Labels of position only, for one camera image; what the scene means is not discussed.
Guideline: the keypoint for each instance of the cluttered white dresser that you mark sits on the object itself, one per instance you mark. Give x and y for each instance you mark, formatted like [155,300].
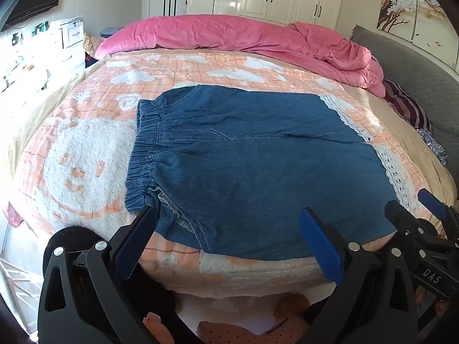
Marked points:
[25,64]

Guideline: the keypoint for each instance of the grey padded headboard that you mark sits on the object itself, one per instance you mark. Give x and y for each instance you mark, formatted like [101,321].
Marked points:
[423,79]

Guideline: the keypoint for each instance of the person's dotted clothing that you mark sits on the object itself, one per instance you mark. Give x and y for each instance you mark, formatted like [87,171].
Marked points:
[233,333]

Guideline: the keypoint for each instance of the white drawer cabinet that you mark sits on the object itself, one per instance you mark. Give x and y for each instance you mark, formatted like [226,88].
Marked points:
[73,36]

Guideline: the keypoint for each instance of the beige bed sheet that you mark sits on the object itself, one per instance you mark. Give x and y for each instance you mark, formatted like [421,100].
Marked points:
[405,139]

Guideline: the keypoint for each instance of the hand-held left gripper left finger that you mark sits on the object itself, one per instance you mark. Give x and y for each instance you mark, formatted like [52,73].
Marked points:
[138,234]

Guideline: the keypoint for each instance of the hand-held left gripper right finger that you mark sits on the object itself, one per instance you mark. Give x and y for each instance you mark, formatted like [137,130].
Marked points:
[322,247]

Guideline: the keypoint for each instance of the orange bear print blanket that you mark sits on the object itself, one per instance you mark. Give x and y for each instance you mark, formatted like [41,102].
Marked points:
[79,172]

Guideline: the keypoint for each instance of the flower tree wall painting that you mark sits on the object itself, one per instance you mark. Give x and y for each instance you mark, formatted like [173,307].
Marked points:
[412,7]

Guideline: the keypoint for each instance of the small pink cloth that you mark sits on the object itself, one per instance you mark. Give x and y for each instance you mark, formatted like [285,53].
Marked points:
[12,215]

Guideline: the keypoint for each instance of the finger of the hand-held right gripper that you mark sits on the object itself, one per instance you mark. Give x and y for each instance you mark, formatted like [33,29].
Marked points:
[401,216]
[430,200]

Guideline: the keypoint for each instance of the pink duvet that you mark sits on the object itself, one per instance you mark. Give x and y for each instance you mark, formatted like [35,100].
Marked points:
[215,32]

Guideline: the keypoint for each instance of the blue denim pants lace trim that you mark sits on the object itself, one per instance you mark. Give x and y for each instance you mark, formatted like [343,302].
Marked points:
[251,172]

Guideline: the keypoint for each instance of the floral patterned cloth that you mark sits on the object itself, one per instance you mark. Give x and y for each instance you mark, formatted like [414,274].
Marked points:
[434,147]

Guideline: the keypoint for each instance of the beige patterned cloth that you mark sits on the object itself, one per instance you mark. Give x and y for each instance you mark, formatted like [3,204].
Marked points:
[91,43]

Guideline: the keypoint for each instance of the purple striped pillow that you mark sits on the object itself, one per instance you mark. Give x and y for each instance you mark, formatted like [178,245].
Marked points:
[408,109]

